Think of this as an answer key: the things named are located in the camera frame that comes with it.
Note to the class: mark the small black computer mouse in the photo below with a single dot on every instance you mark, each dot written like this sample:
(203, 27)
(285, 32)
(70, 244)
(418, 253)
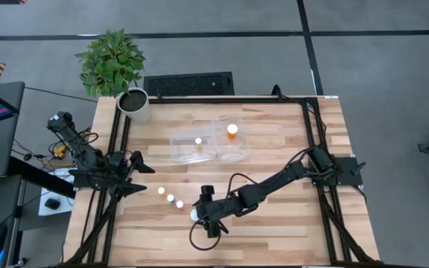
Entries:
(52, 203)

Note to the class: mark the green leafy plant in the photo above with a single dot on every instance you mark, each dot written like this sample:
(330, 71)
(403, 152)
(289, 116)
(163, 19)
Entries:
(110, 63)

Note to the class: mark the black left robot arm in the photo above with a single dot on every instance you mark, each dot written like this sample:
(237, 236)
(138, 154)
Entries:
(84, 152)

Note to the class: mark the large white ball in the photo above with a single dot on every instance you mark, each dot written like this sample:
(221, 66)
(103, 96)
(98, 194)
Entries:
(193, 214)

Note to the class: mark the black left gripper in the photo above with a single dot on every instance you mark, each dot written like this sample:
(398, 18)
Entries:
(119, 167)

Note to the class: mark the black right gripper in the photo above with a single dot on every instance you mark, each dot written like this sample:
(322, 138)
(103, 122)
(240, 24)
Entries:
(218, 210)

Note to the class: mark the black floor vent grille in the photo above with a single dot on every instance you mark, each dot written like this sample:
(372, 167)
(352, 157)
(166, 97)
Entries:
(188, 83)

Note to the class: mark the clear plastic bin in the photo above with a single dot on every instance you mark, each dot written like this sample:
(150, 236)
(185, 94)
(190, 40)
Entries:
(184, 149)
(237, 150)

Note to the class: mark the black aluminium table frame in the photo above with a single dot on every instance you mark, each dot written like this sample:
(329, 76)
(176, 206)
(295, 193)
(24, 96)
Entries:
(199, 100)

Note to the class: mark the white plant pot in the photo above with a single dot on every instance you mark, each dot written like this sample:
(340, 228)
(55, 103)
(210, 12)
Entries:
(134, 106)

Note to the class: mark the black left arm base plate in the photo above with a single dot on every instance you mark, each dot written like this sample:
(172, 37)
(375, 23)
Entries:
(84, 181)

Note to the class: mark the amber medicine bottle white cap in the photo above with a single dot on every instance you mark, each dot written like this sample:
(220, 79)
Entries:
(161, 190)

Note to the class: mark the small medicine bottle white cap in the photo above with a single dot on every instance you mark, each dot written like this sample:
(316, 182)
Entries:
(170, 198)

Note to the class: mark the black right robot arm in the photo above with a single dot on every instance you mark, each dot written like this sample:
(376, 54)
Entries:
(266, 190)

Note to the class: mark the small white ball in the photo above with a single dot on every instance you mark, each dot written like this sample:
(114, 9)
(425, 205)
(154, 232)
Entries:
(179, 204)

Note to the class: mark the orange medicine bottle white cap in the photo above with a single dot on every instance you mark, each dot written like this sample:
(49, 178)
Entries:
(232, 129)

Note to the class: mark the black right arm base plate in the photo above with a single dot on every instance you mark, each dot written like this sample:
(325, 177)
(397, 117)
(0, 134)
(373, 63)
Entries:
(348, 167)

